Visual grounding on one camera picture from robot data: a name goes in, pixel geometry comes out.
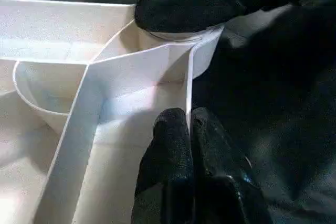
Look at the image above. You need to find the white plastic table top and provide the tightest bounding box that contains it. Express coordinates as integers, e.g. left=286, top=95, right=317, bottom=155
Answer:
left=0, top=0, right=226, bottom=224

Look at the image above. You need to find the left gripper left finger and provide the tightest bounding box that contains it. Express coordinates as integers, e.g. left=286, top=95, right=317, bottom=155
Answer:
left=132, top=107, right=195, bottom=224

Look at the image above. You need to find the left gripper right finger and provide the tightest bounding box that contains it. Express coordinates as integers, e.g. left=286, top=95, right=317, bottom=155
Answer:
left=191, top=107, right=272, bottom=224

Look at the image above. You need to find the black plastic sheet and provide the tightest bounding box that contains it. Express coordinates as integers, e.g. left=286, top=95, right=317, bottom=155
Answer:
left=0, top=0, right=336, bottom=224

